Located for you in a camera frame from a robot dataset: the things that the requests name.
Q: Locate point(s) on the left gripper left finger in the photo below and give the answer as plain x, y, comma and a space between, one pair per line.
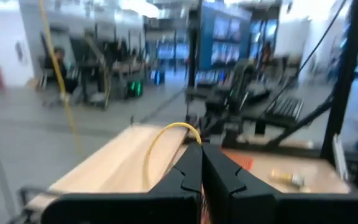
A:
135, 208

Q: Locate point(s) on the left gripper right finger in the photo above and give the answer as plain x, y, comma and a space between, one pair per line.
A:
259, 208

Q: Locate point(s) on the yellow crayon box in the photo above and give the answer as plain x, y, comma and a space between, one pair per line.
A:
287, 179

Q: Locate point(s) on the yellow rubber band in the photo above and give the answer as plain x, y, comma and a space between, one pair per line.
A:
180, 124

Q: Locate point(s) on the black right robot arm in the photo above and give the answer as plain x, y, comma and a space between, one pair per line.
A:
244, 81

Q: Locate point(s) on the orange slotted plastic basket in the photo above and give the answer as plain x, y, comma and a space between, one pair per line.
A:
242, 161

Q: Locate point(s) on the black computer keyboard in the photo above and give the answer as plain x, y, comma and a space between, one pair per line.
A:
286, 107

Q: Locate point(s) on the computer tower green lights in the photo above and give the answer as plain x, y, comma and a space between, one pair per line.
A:
134, 88

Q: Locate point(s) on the seated person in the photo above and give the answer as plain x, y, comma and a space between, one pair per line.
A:
48, 63

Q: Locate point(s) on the silver metal bracket strip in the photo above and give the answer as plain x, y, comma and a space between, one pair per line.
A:
340, 155

